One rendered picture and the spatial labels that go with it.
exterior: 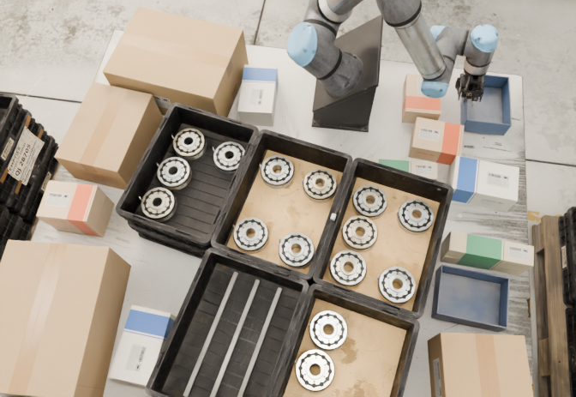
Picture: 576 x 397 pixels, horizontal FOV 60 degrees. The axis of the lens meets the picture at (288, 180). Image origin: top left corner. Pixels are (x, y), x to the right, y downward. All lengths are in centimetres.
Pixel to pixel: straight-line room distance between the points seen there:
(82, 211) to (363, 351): 92
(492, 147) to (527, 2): 165
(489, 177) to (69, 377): 134
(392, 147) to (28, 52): 225
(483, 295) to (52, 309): 124
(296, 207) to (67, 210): 70
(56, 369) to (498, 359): 114
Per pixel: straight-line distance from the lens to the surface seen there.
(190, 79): 172
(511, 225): 178
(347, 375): 143
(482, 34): 158
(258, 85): 181
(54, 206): 170
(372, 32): 173
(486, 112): 193
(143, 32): 189
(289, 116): 184
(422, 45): 138
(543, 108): 296
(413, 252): 152
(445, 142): 176
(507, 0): 337
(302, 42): 155
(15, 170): 237
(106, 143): 172
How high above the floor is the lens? 225
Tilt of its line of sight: 65 degrees down
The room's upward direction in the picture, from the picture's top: 4 degrees counter-clockwise
